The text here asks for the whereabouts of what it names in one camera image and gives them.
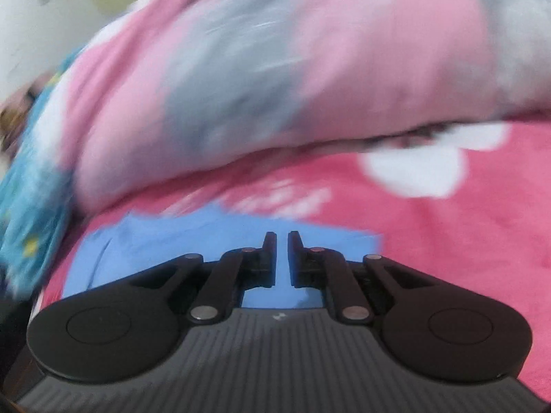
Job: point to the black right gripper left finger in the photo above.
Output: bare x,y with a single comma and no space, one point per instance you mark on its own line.
236,271

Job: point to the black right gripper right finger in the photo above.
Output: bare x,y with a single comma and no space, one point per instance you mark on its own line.
327,271

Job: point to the blue garment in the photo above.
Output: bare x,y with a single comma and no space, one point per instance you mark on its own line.
138,242

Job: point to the pink floral bed sheet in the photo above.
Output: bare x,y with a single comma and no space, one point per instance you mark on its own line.
466,203

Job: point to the pink grey floral quilt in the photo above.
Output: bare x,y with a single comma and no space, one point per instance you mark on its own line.
178,86

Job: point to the blue cartoon blanket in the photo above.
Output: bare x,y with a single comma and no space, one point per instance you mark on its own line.
36,194

